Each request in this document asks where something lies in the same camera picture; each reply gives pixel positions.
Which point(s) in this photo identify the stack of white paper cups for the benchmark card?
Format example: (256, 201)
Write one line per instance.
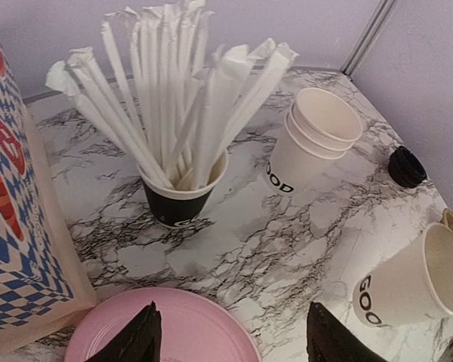
(319, 129)

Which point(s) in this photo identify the stack of black lids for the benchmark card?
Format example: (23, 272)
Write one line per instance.
(405, 169)

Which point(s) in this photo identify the blue checkered paper bag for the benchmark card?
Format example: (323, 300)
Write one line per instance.
(43, 284)

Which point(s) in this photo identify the white paper coffee cup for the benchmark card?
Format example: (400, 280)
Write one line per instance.
(413, 286)

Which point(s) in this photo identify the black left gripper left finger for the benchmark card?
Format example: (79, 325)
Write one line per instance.
(139, 340)

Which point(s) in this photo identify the black cup holding straws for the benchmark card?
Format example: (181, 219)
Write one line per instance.
(177, 209)

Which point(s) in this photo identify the pink round plate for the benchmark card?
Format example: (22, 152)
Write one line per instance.
(193, 328)

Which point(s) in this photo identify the right aluminium frame post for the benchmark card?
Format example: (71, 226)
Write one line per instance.
(367, 37)

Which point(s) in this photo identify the bundle of wrapped white straws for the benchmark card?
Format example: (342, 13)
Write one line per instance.
(169, 111)

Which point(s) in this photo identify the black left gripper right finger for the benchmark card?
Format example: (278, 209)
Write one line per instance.
(329, 340)

